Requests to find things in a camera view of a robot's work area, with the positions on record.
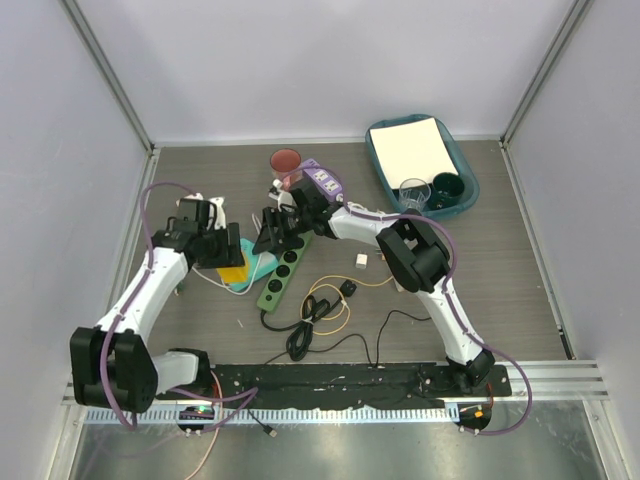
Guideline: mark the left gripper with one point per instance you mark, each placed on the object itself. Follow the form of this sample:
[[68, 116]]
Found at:
[[231, 254]]

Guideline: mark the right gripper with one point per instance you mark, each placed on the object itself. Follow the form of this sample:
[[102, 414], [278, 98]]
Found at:
[[267, 242]]

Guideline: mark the teal triangular base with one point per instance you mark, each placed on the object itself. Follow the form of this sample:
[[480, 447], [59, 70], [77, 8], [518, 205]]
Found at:
[[260, 265]]

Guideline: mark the green power strip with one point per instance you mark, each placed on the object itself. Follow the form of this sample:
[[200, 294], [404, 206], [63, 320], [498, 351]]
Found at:
[[282, 276]]

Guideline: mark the purple power strip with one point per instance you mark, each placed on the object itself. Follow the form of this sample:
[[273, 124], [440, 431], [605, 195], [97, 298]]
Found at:
[[329, 186]]

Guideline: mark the small white usb charger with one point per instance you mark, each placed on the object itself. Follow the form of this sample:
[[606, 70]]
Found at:
[[361, 261]]

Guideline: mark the white cube adapter plug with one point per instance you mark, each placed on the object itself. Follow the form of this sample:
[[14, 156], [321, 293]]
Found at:
[[398, 287]]

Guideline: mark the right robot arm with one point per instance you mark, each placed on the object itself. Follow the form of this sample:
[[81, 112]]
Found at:
[[419, 254]]

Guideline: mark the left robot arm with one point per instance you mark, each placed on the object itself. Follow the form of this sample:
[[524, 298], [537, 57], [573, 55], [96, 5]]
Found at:
[[111, 364]]

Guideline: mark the black round plug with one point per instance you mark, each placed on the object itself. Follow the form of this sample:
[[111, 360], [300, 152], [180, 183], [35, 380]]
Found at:
[[348, 288]]

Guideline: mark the pink mug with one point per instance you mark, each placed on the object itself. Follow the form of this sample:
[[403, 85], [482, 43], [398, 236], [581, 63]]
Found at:
[[285, 165]]

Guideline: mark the black mounting plate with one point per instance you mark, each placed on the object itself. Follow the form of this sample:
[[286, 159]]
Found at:
[[359, 382]]

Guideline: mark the clear plastic cup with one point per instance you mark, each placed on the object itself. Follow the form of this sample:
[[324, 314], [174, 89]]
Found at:
[[414, 194]]

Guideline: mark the teal plastic tray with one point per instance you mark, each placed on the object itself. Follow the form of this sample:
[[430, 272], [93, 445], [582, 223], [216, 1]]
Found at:
[[471, 193]]

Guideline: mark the white paper sheet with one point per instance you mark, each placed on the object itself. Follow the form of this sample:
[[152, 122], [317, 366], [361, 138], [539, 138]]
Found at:
[[413, 150]]

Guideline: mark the dark green cup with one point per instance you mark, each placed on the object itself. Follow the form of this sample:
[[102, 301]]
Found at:
[[447, 191]]

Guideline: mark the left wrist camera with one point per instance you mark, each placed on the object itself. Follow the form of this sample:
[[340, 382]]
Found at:
[[217, 215]]

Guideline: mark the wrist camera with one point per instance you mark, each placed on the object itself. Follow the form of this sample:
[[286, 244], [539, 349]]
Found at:
[[280, 195], [217, 215]]

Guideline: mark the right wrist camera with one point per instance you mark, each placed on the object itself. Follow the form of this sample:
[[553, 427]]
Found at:
[[280, 195]]

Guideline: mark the slotted cable duct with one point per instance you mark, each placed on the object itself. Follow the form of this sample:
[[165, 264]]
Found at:
[[177, 413]]

